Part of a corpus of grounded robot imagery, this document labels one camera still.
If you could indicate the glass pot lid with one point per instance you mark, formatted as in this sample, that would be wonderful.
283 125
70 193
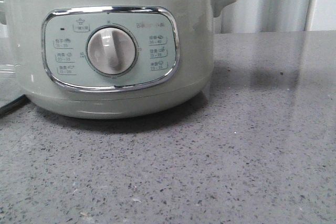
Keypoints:
10 89

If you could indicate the pale green electric pot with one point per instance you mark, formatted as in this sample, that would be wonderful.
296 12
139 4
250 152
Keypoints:
111 59

